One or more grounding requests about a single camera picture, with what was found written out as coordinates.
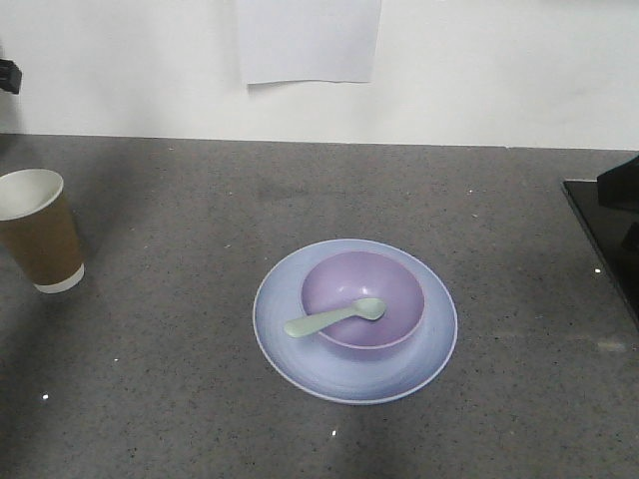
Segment purple plastic bowl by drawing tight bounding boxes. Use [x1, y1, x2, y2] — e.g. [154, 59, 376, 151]
[300, 250, 426, 351]

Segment black induction cooktop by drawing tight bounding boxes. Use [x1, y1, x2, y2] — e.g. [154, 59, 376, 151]
[562, 180, 638, 325]

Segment brown paper cup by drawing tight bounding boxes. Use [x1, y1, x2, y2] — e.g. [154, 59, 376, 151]
[1, 169, 85, 294]

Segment white paper sheet on wall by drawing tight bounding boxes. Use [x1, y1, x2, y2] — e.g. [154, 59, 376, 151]
[236, 0, 381, 85]

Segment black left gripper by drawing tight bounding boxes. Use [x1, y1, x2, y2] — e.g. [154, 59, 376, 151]
[0, 59, 22, 95]

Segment light blue plastic plate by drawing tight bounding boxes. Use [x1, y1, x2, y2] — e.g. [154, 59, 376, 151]
[253, 239, 457, 405]

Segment mint green plastic spoon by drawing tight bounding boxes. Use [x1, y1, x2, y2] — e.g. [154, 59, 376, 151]
[284, 297, 386, 338]

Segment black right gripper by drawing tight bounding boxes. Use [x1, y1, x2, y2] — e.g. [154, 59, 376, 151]
[597, 157, 638, 249]

